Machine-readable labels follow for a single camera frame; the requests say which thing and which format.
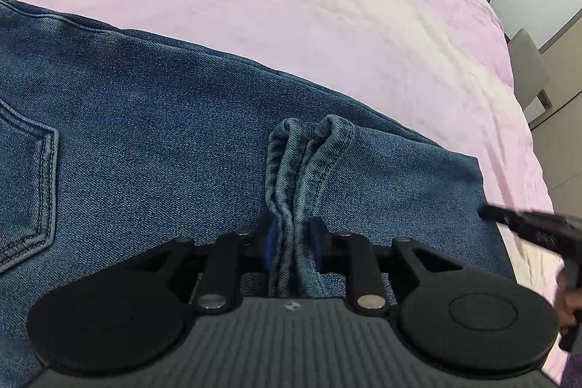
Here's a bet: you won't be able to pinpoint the grey chair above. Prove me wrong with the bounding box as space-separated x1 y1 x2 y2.
506 29 554 131

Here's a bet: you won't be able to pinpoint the person's right hand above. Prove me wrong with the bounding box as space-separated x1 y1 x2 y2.
557 267 581 333

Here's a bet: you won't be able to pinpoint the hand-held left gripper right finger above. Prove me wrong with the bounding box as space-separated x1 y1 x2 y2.
308 217 438 311

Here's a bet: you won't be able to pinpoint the beige wardrobe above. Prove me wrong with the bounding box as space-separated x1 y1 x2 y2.
527 6 582 236

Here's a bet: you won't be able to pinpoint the pink floral duvet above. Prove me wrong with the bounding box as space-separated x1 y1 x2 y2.
0 0 565 387

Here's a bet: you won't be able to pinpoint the blue denim pants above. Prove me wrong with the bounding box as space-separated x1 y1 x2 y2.
0 0 517 371

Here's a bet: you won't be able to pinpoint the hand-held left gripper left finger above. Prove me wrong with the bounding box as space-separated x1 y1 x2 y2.
150 221 279 311

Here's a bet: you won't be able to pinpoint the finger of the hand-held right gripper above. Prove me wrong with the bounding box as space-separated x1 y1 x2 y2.
480 205 582 255

